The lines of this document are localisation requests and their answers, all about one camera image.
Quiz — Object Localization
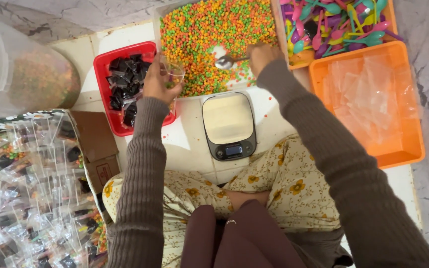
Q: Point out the person's left hand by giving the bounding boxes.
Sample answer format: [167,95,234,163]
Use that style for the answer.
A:
[143,52,185,105]

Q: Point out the person's right hand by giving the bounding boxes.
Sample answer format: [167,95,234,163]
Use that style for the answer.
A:
[246,42,285,78]

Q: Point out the metal spoon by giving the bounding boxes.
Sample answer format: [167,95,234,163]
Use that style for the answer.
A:
[215,54,251,71]

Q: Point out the small clear plastic bag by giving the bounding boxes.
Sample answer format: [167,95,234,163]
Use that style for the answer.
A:
[160,54,186,91]

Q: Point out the orange tray with spoons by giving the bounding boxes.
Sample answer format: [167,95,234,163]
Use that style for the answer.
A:
[273,0,400,71]

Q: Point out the heap of colourful cereal balls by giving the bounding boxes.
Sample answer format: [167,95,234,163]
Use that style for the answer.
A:
[160,0,278,98]

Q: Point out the digital kitchen scale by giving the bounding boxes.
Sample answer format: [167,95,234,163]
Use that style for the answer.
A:
[201,91,257,162]

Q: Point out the pile of colourful plastic spoons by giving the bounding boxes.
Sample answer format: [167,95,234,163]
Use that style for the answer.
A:
[279,0,404,60]

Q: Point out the clear plastic tray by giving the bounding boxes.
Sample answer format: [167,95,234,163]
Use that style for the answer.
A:
[152,0,290,100]

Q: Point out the pile of empty clear bags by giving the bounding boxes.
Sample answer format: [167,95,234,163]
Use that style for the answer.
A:
[321,55,420,146]

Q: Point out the pile of black sachets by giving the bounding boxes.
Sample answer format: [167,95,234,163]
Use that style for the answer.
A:
[105,53,152,128]

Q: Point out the person's floral trousers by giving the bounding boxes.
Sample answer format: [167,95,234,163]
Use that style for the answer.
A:
[102,133,342,268]

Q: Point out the red plastic tray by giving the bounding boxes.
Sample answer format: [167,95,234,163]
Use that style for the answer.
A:
[93,41,177,137]

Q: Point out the large orange plastic tray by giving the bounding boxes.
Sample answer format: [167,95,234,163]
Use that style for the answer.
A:
[308,40,426,170]

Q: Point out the cardboard box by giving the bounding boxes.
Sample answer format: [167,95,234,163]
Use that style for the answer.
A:
[0,109,122,268]

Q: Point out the person's maroon garment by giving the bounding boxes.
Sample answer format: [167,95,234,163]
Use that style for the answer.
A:
[180,199,309,268]

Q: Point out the large clear sack of cereal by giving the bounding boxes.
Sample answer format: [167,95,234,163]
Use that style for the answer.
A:
[0,5,82,119]

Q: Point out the pile of filled clear packets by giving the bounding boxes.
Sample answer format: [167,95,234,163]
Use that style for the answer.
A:
[0,112,108,268]

